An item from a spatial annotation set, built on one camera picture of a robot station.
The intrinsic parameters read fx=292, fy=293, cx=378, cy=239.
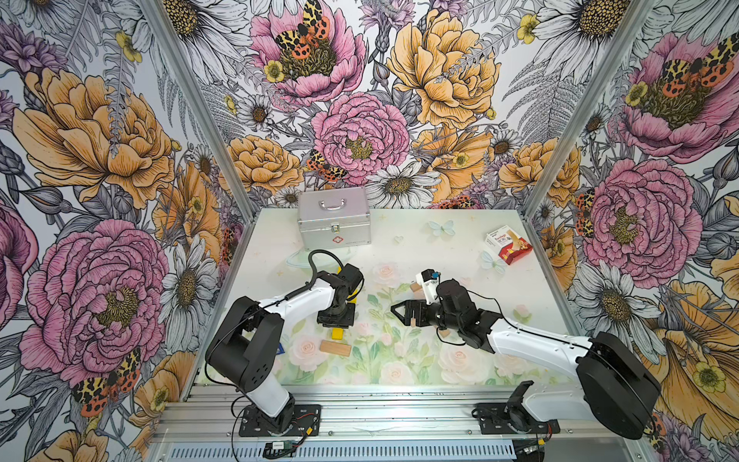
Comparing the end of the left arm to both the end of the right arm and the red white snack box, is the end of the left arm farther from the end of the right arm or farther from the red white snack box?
the red white snack box

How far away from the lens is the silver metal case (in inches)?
40.6

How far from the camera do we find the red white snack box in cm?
107

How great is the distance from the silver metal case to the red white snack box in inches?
18.6
